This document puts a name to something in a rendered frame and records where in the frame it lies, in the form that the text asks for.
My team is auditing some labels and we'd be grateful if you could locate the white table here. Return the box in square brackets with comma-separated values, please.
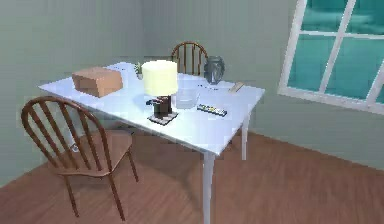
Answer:
[38, 61, 267, 224]

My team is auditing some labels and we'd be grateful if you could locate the small green potted plant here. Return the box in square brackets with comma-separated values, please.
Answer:
[134, 62, 144, 80]

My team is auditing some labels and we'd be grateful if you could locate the brown cardboard box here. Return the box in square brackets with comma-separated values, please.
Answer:
[71, 66, 124, 98]

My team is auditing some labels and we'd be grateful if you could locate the grey glass vase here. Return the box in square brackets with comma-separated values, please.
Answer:
[203, 55, 226, 86]

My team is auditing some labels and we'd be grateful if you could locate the brown wooden chair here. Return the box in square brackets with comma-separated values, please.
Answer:
[20, 95, 140, 222]
[170, 41, 209, 77]

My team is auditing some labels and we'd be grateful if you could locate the black remote control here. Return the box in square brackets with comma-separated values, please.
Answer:
[196, 103, 228, 118]

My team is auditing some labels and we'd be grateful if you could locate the table lamp with cream shade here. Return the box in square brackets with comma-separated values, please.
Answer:
[141, 59, 180, 126]

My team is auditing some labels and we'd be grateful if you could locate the clear glass bowl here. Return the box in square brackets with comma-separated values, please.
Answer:
[175, 90, 200, 110]

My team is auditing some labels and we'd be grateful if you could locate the white framed window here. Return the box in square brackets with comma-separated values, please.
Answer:
[277, 0, 384, 116]

